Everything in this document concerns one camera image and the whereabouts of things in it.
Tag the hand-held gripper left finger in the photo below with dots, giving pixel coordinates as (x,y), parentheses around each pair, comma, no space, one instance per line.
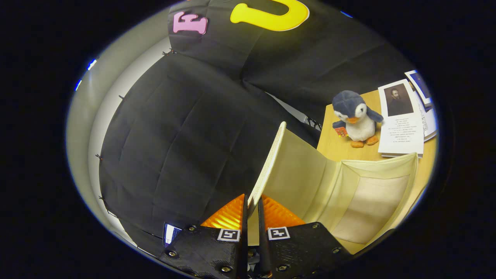
(244,248)

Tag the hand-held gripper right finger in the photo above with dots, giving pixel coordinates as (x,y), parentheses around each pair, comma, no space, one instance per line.
(263,248)

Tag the beige fabric storage box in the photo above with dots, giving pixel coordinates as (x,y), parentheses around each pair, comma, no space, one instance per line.
(302,174)

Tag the computer screen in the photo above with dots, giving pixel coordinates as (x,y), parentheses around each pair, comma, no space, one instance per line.
(169,234)

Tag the grey penguin plush toy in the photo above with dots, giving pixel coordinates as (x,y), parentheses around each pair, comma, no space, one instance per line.
(356,116)

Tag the white book with portrait cover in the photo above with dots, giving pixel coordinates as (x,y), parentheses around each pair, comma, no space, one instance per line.
(403,131)

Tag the plain white book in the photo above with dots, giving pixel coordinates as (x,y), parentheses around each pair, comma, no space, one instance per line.
(430,124)

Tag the book with blue photo cover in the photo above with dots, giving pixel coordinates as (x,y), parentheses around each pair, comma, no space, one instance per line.
(420,85)

